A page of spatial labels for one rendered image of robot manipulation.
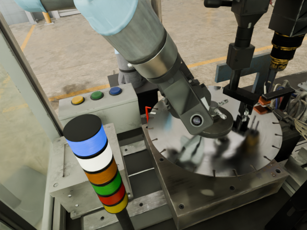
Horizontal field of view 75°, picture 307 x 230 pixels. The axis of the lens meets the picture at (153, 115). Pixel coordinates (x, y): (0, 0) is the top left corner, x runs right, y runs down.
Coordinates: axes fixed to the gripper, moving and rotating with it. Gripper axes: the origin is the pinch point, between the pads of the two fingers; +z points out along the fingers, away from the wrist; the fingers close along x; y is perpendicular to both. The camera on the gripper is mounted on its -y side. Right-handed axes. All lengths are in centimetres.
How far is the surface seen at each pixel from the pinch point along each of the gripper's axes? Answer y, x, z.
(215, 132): -3.6, -0.8, 2.9
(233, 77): 5.3, -11.2, 0.2
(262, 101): 1.1, -14.9, 10.8
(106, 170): -12.4, 12.7, -22.2
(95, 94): 31.5, 29.2, -0.4
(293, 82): 25, -41, 57
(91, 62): 244, 111, 107
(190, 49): 219, -23, 179
